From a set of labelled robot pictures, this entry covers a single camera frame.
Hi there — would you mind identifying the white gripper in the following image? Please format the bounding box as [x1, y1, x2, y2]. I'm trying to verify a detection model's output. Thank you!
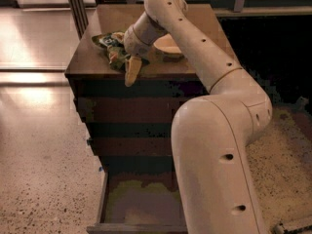
[111, 13, 167, 87]

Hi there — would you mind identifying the green rice chip bag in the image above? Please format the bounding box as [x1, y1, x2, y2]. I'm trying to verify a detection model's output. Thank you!
[92, 32, 131, 71]

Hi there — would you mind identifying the brown drawer cabinet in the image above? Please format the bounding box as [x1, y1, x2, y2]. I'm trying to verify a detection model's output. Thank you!
[64, 3, 238, 173]

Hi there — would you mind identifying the open bottom drawer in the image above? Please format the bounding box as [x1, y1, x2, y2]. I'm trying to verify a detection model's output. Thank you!
[86, 164, 189, 234]

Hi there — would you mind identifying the brown drawer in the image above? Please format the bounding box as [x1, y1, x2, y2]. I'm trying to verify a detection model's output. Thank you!
[74, 97, 187, 123]
[87, 137, 172, 156]

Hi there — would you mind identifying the white paper bowl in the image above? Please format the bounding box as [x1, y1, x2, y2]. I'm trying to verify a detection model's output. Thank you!
[153, 34, 183, 61]

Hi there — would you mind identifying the top brown drawer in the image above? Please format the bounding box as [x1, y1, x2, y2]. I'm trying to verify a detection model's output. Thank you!
[74, 97, 187, 123]

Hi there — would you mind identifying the middle brown drawer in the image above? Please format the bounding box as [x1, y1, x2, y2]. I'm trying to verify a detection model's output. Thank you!
[87, 137, 172, 156]

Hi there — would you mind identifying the grey power strip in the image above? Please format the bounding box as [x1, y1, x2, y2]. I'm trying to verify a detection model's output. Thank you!
[273, 216, 312, 234]

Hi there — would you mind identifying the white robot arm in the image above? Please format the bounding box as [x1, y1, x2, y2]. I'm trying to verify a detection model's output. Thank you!
[123, 0, 272, 234]

